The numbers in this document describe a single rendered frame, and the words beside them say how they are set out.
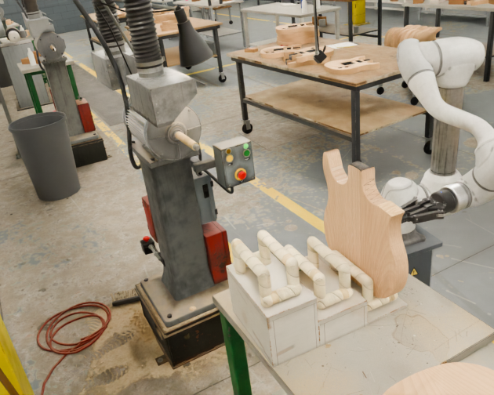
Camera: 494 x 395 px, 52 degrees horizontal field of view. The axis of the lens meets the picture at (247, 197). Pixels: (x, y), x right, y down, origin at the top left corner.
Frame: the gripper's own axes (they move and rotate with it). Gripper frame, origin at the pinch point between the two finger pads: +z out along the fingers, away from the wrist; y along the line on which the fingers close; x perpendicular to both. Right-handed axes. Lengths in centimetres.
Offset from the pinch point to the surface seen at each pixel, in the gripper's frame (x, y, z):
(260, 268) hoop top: 6.3, -7.1, 48.9
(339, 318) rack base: -14.9, -13.0, 29.7
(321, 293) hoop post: -7.3, -9.4, 32.9
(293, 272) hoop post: 3.0, -9.3, 40.8
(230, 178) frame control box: -18, 97, 15
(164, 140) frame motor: 8, 96, 42
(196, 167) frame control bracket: -12, 106, 27
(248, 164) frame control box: -14, 97, 4
